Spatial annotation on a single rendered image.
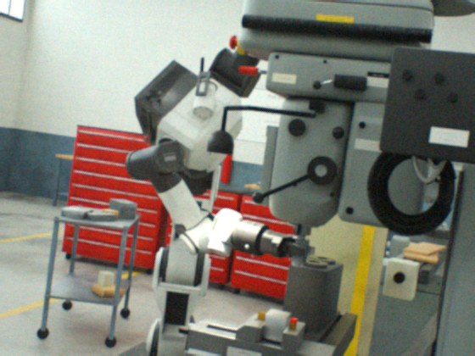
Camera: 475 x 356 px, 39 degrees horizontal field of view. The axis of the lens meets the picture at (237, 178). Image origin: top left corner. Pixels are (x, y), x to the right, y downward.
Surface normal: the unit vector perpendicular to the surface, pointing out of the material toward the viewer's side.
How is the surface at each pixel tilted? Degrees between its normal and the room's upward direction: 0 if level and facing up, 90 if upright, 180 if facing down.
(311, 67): 90
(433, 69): 90
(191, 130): 59
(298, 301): 90
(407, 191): 90
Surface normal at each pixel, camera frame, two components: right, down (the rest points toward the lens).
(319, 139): -0.30, 0.01
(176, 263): 0.03, -0.10
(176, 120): 0.08, -0.47
